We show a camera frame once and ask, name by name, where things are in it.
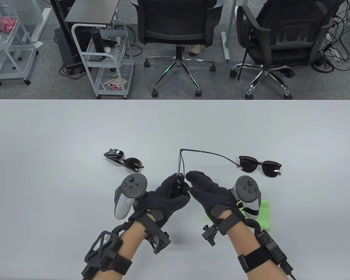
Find person's left hand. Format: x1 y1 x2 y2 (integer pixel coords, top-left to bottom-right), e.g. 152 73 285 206
128 173 190 230

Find person's right hand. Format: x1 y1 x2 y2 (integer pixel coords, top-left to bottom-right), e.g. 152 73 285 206
185 170 246 222

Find black sunglasses thin temples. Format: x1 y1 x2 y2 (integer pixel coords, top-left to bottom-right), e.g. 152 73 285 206
175 148 242 200

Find black aviator sunglasses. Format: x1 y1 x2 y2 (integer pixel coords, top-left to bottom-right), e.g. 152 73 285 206
104 149 144 174

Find green microfibre cloth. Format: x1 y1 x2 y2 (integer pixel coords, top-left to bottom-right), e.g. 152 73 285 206
206 201 271 231

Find black square sunglasses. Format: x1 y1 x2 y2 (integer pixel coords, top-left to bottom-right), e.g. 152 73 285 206
237 155 282 178

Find person's right forearm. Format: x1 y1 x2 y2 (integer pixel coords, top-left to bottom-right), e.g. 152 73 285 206
222 211 282 280

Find black caged tracker white label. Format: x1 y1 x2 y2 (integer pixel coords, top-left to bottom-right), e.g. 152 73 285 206
81 230 133 277

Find red white packet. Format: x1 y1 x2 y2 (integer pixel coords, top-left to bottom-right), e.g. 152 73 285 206
107 77 128 91

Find white desk leg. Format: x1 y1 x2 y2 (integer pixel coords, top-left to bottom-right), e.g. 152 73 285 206
220 0 237 61
31 7 52 43

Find black mesh office chair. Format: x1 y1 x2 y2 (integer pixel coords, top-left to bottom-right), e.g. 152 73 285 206
131 0 224 98
229 0 340 100

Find black cylindrical bottle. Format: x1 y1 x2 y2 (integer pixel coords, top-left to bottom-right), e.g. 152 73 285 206
90 28 108 61

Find black computer tower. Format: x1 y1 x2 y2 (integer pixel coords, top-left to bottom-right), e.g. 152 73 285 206
54 26 86 74

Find white power strip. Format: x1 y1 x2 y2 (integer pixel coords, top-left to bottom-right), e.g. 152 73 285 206
324 44 343 62

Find dark brown side table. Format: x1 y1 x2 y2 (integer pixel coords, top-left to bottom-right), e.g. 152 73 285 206
64 0 120 27

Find white metal shelf cart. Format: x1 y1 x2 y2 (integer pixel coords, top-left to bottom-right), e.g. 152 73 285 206
0 0 39 87

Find pink cloth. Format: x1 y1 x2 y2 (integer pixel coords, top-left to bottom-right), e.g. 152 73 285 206
0 13 17 33

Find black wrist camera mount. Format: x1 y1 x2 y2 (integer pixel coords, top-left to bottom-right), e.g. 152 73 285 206
201 204 245 247
134 209 172 255

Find black braided glove cable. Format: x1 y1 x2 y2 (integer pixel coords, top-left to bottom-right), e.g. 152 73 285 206
112 218 134 234
245 219 263 234

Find black caged tracker with strap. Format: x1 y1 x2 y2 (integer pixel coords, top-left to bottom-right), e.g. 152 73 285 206
238 229 293 274

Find thin black tracker cable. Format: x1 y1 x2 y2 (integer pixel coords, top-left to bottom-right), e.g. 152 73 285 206
280 261 296 280

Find white cart with curved handle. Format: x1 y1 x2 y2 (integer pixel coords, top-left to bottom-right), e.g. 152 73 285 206
71 21 134 100

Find tangle of black cables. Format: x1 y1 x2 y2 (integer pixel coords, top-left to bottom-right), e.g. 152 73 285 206
311 0 350 73

